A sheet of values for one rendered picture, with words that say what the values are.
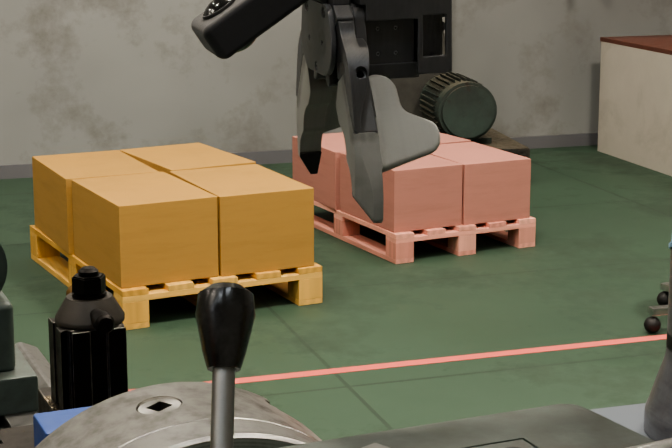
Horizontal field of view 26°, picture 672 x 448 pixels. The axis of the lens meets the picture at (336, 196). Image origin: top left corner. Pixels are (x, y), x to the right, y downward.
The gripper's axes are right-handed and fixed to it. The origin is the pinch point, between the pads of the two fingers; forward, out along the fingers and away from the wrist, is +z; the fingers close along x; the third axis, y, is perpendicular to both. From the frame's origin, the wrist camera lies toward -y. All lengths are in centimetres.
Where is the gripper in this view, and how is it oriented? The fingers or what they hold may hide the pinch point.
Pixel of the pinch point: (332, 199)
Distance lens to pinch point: 96.8
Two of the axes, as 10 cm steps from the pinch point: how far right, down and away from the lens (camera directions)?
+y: 9.6, -0.9, 2.7
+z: 0.2, 9.7, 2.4
